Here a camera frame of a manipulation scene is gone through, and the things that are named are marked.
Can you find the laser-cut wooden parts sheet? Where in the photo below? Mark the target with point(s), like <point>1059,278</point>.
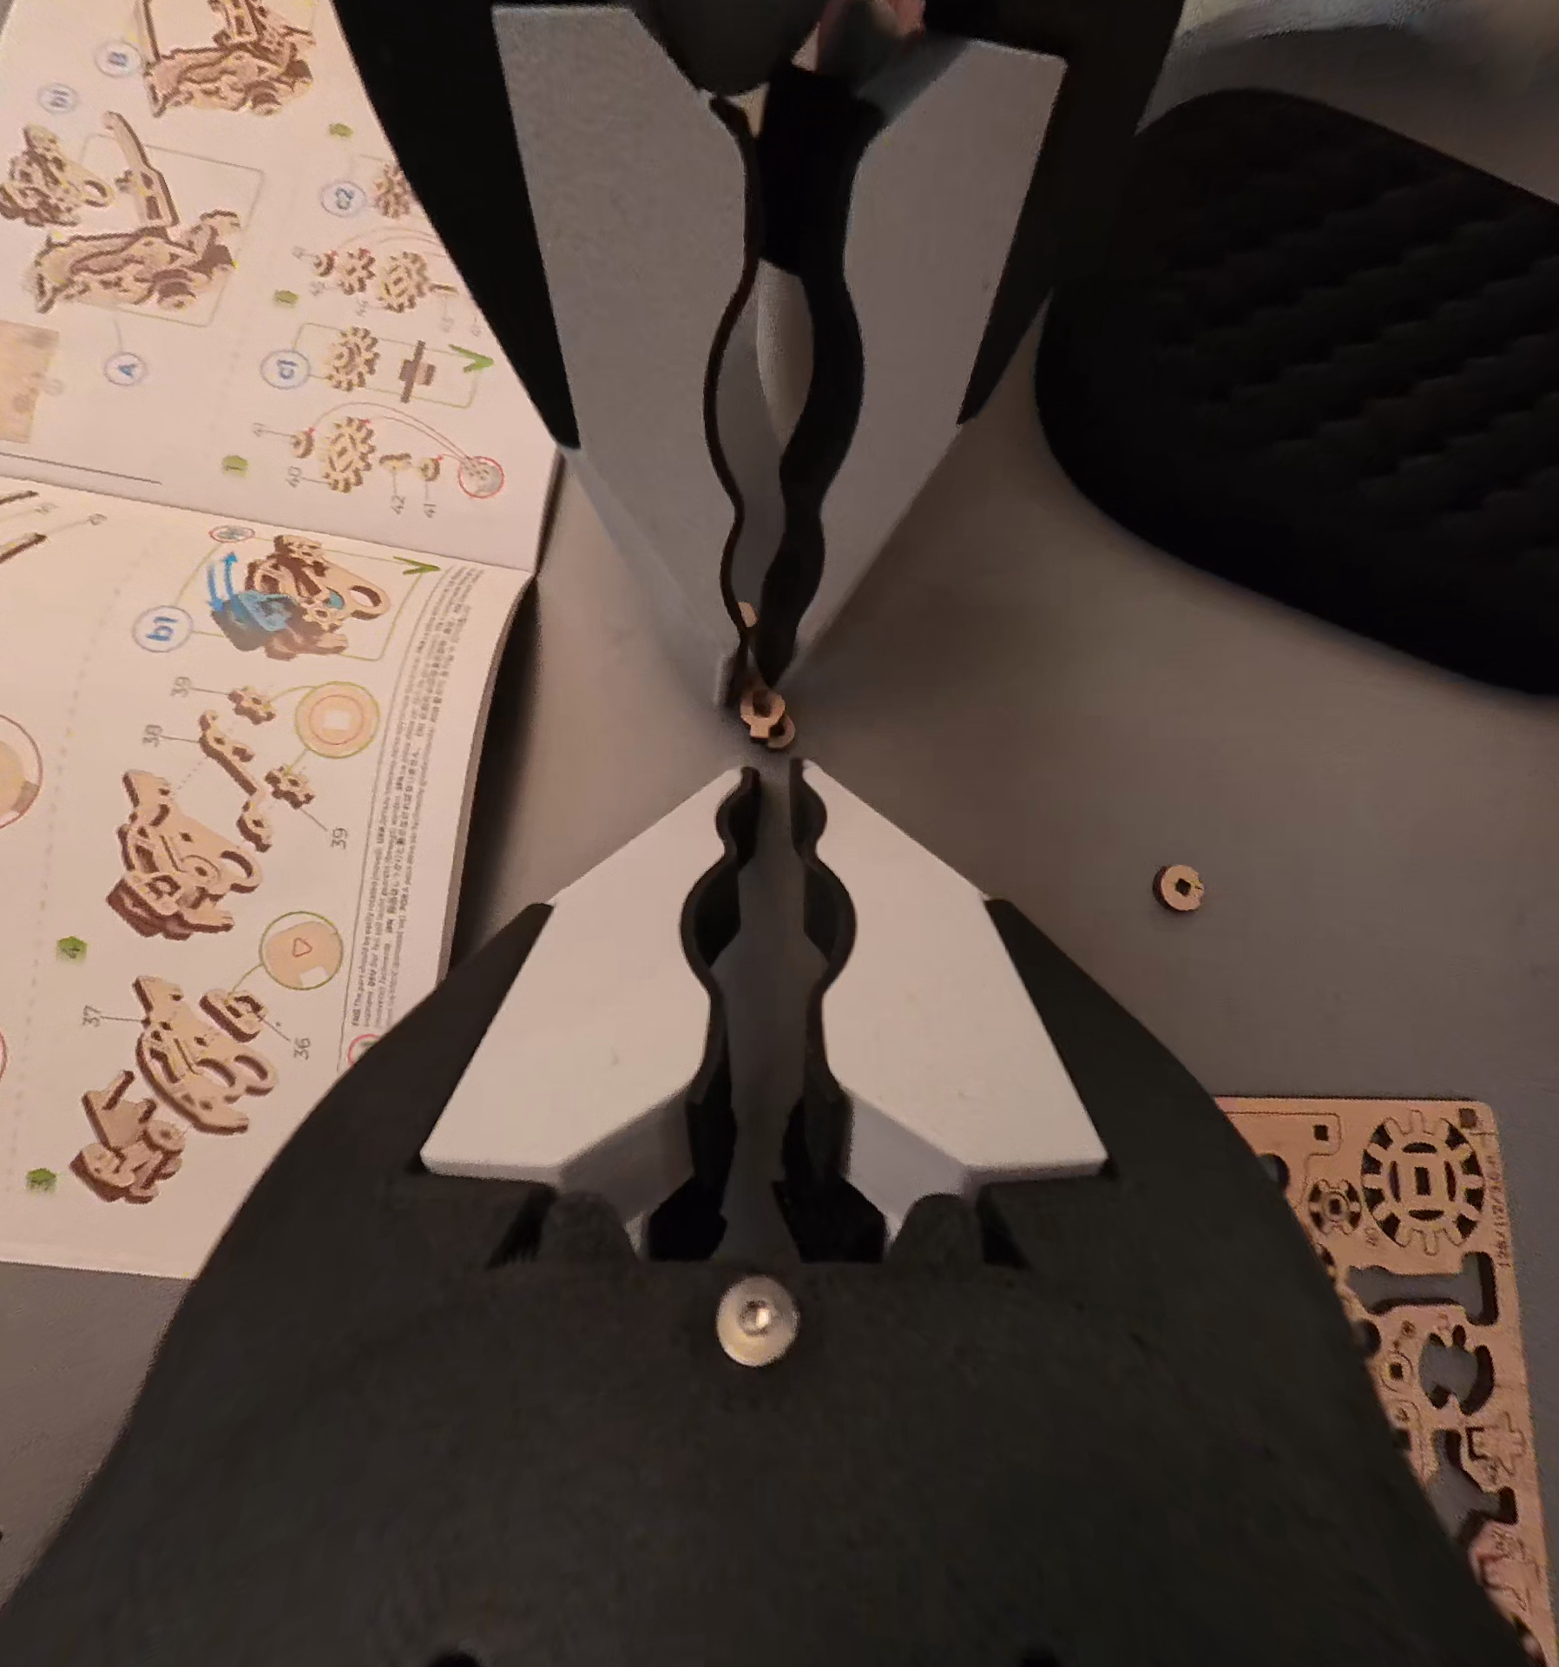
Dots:
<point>1431,1302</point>

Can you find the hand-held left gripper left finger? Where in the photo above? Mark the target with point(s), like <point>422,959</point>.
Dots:
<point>560,1055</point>

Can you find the black quilted cushion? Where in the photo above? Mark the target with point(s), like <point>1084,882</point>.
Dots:
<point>1352,390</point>

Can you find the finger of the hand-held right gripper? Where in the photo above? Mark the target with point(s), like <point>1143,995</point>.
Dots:
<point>938,262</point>
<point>625,327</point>

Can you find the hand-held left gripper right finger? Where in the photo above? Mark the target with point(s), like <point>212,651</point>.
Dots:
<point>964,1055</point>

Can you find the open instruction booklet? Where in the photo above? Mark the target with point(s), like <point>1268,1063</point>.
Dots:
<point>207,651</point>

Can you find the small wooden key-shaped part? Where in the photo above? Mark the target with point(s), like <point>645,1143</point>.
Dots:
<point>755,703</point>

